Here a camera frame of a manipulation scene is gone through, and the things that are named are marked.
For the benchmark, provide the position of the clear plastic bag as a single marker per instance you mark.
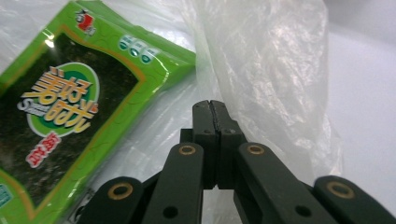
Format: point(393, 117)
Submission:
point(264, 81)

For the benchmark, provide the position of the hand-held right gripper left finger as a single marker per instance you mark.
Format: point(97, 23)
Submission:
point(204, 137)

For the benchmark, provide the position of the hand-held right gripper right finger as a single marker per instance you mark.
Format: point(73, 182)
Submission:
point(229, 137)

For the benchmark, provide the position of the green seaweed snack packet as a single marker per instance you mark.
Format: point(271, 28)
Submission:
point(71, 105)

